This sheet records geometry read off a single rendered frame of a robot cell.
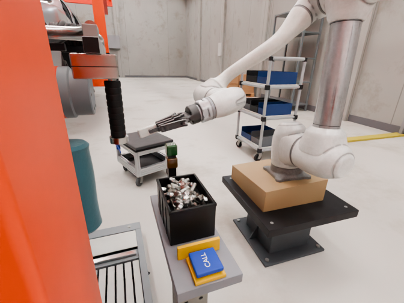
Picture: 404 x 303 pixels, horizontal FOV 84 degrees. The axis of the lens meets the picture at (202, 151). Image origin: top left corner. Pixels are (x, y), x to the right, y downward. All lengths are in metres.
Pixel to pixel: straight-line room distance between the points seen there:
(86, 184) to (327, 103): 0.86
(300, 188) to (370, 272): 0.55
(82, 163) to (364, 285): 1.29
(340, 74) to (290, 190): 0.52
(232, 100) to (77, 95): 0.52
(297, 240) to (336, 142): 0.63
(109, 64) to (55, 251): 0.41
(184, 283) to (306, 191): 0.78
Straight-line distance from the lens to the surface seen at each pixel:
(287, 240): 1.36
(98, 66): 0.55
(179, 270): 0.64
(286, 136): 1.12
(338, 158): 0.97
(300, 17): 1.09
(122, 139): 0.58
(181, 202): 0.66
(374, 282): 1.46
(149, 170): 1.86
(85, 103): 0.69
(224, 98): 0.88
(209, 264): 0.62
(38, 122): 0.21
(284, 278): 1.28
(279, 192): 1.11
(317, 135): 0.99
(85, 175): 0.66
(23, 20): 0.22
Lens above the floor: 0.94
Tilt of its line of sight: 22 degrees down
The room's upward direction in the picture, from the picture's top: 1 degrees clockwise
